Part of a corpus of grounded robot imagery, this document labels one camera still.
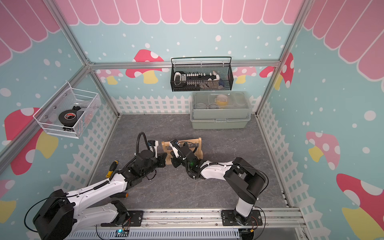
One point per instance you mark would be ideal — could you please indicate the white wire basket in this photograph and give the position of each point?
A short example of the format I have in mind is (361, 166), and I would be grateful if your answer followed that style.
(68, 98)

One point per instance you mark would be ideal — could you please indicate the yellow item in box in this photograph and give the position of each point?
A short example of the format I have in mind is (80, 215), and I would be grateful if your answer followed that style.
(222, 100)

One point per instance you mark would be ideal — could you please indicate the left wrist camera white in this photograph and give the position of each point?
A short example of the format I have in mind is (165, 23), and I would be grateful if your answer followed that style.
(154, 146)

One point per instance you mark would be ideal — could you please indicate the black wire mesh basket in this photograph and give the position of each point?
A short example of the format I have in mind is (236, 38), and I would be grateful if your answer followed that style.
(216, 65)

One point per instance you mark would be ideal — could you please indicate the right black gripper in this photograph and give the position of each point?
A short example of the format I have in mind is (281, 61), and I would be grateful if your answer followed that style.
(174, 159)

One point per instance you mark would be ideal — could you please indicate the black tape roll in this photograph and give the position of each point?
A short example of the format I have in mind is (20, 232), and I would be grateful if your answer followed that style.
(68, 118)

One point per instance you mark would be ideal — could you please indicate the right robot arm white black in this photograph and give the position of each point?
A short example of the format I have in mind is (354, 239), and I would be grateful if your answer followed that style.
(246, 181)

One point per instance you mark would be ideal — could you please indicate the white black device in basket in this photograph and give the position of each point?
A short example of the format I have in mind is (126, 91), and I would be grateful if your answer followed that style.
(182, 80)

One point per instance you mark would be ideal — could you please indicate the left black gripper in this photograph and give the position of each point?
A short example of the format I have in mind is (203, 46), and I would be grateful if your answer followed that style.
(161, 158)

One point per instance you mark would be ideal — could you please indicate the green circuit board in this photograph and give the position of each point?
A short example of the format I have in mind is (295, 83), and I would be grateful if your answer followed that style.
(121, 233)

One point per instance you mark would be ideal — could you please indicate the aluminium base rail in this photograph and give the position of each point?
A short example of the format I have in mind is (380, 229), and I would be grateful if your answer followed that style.
(205, 224)

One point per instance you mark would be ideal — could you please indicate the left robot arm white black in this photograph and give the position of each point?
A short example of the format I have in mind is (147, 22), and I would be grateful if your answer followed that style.
(63, 213)

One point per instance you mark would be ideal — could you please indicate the green plastic storage box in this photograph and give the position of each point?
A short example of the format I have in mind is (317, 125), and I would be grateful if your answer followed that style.
(206, 115)

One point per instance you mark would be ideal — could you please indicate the wooden jewelry display stand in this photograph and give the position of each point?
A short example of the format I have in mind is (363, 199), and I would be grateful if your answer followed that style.
(195, 145)

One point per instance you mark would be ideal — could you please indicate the yellow black screwdriver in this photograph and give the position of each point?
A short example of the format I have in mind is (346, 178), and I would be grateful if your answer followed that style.
(112, 168)

